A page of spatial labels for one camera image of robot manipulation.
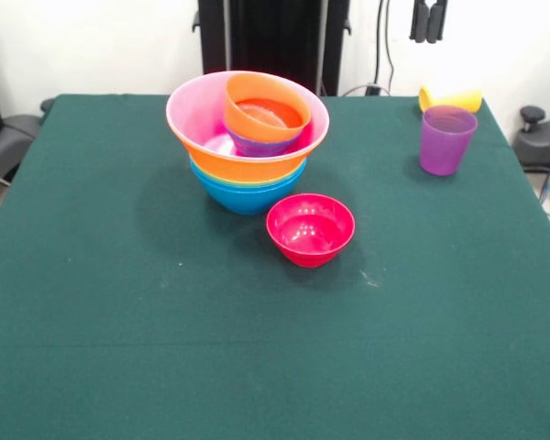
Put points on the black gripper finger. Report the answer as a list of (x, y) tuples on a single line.
[(419, 20), (437, 20)]

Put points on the yellow cup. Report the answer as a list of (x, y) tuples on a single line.
[(458, 100)]

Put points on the small red-orange bowl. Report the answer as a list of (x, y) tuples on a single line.
[(256, 119)]

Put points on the small dark blue bowl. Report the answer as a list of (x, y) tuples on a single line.
[(256, 146)]

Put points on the large orange bowl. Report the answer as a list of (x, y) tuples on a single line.
[(252, 167)]

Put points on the small crimson bowl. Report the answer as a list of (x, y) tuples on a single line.
[(311, 229)]

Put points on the large pink bowl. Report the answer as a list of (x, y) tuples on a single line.
[(197, 119)]

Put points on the purple cup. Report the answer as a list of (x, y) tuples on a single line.
[(444, 142)]

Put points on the grey base with black knob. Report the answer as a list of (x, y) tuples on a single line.
[(9, 133), (538, 142)]

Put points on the dark green table cloth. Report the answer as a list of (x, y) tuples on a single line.
[(275, 344)]

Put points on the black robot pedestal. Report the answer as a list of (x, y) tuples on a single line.
[(275, 41)]

